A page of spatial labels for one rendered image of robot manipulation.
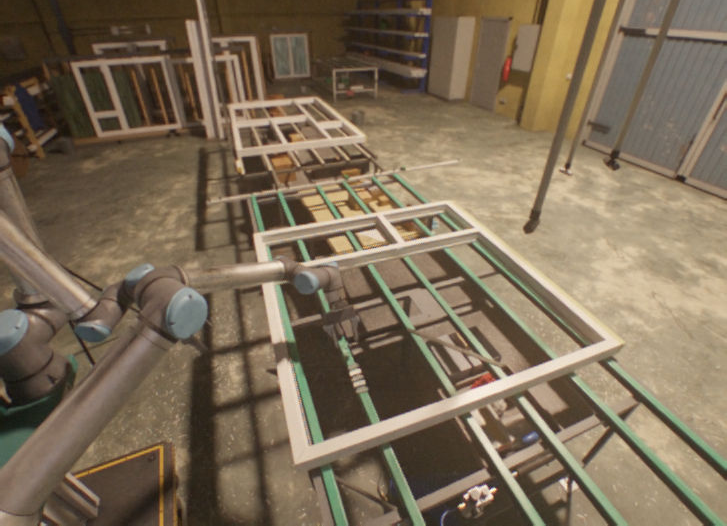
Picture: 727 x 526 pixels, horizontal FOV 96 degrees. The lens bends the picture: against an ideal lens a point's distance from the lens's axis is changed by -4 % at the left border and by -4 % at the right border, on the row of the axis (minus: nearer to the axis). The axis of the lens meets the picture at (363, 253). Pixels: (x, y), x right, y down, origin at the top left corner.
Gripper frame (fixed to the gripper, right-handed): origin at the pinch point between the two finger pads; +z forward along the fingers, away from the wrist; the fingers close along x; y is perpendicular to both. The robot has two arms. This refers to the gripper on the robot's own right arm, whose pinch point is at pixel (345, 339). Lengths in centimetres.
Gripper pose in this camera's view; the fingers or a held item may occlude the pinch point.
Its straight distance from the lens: 153.3
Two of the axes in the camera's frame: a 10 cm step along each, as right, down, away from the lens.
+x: -9.1, 2.3, -3.3
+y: -3.2, 0.8, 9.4
